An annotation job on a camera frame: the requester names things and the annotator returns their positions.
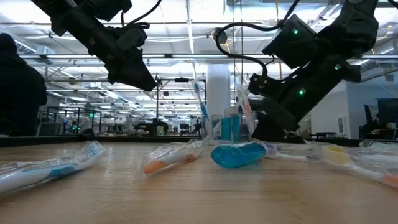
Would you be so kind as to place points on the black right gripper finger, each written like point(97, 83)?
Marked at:
point(273, 124)

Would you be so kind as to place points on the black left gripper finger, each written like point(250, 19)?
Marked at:
point(133, 76)

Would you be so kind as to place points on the purple white toothbrush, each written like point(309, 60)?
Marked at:
point(272, 150)

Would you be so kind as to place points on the orange white toothbrush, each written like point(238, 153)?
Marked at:
point(168, 158)
point(339, 157)
point(248, 109)

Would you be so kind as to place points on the clear plastic cup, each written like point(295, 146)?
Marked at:
point(217, 129)

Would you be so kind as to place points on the blue white toothbrush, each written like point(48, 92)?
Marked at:
point(56, 169)
point(203, 110)

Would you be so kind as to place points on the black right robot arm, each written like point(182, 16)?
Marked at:
point(357, 25)

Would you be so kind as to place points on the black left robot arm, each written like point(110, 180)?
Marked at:
point(77, 21)

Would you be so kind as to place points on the white building column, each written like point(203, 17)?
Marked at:
point(217, 90)

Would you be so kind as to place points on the person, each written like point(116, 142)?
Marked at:
point(197, 127)
point(18, 93)
point(377, 126)

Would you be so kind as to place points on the black computer monitor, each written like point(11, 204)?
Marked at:
point(388, 110)

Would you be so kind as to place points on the green white wrapped toothbrush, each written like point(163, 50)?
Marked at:
point(379, 147)

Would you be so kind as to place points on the black metal stand frame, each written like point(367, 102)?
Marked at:
point(157, 102)

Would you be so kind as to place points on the black metal table frame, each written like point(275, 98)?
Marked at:
point(124, 139)

